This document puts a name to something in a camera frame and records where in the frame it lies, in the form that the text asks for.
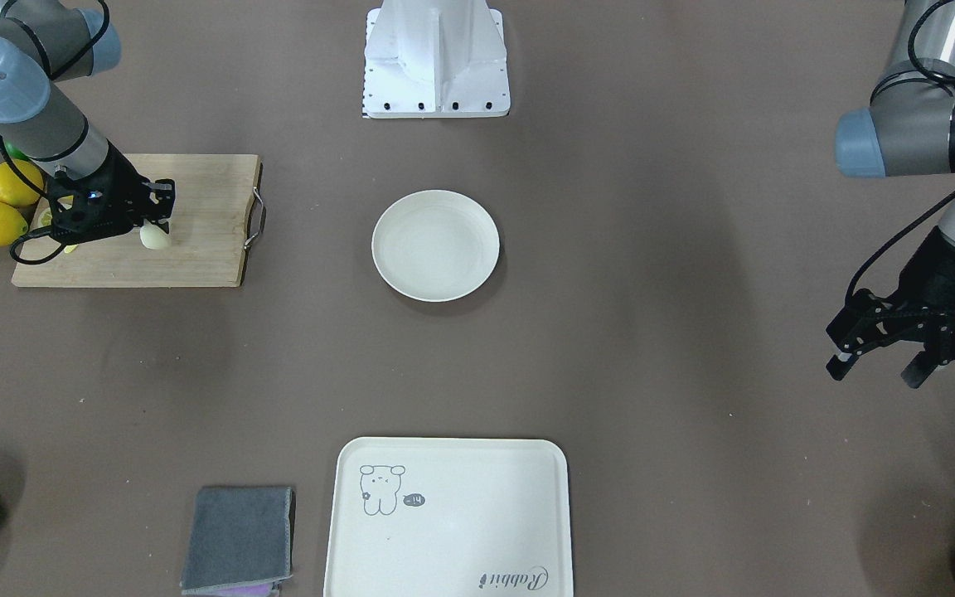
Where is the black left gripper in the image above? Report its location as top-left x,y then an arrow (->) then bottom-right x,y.
826,228 -> 955,389

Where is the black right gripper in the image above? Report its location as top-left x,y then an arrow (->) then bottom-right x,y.
48,144 -> 176,245

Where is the cream rabbit tray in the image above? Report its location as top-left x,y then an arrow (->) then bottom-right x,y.
323,437 -> 574,596

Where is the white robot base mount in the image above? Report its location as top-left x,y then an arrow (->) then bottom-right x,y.
361,1 -> 511,119

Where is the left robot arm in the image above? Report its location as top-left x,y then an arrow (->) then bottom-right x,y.
827,1 -> 955,388

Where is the cream round plate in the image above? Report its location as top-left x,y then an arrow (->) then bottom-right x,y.
371,190 -> 502,303

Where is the upper whole lemon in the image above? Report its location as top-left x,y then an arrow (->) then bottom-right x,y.
0,160 -> 43,207

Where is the wooden cutting board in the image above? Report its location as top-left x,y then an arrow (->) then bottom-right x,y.
12,153 -> 262,289

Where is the grey folded cloth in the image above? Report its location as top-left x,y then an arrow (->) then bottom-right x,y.
181,485 -> 294,596

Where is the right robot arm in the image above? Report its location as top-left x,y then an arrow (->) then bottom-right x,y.
0,1 -> 175,260

